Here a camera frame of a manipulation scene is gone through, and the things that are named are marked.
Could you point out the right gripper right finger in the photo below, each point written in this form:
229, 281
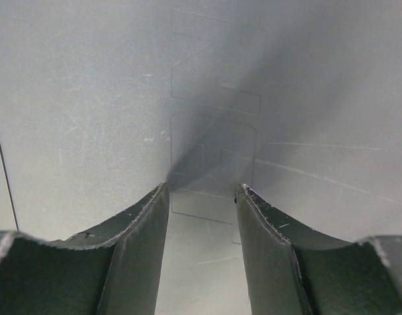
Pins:
294, 269

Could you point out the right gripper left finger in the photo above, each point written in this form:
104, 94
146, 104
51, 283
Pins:
111, 268

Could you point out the black network switch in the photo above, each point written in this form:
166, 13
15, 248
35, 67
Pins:
100, 101

